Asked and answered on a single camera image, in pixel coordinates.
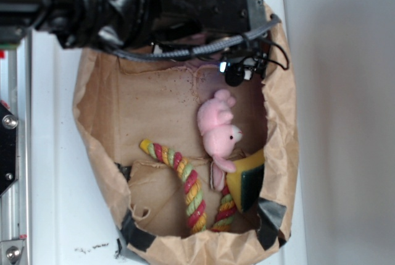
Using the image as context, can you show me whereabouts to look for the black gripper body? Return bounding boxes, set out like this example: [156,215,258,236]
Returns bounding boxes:
[151,0,255,35]

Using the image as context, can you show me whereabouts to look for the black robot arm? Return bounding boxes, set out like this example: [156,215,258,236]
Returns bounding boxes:
[1,0,254,51]

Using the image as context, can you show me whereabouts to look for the brown paper bag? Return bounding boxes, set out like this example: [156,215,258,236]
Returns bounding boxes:
[72,0,299,265]

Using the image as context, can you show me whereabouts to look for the pink plush bunny toy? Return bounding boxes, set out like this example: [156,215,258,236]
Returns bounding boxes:
[197,89,243,191]

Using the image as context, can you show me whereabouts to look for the yellow green sponge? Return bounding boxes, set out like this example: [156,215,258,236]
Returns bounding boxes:
[226,149,265,213]

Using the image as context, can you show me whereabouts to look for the multicolour twisted rope toy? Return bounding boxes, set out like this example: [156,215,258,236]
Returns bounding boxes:
[139,139,237,234]

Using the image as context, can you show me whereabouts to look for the black metal bracket with bolts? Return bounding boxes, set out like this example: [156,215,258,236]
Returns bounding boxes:
[0,100,19,196]

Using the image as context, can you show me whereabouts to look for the aluminium frame rail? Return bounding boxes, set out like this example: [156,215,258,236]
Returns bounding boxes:
[1,35,31,264]

